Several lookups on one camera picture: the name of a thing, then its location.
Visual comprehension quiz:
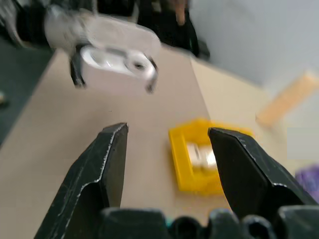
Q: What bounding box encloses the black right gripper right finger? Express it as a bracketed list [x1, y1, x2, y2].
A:
[208, 127, 319, 220]

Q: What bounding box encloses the light wooden block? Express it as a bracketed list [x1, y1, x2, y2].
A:
[256, 71, 319, 128]

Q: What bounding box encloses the yellow plastic bin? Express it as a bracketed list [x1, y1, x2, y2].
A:
[168, 118, 255, 194]

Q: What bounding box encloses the person in dark clothes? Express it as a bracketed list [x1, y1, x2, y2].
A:
[137, 0, 210, 59]

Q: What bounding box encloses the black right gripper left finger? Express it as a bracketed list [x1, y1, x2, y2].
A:
[33, 122, 129, 239]

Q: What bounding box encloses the white earbud case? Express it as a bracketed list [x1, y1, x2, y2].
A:
[74, 14, 162, 87]

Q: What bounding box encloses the purple object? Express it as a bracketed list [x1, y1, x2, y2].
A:
[295, 163, 319, 198]

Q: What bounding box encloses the small white boxy item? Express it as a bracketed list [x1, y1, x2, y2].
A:
[186, 142, 218, 171]

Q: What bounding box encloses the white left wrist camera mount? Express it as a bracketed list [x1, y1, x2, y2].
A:
[44, 6, 100, 52]

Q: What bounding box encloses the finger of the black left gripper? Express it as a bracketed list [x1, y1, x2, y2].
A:
[70, 52, 87, 88]
[145, 57, 160, 94]

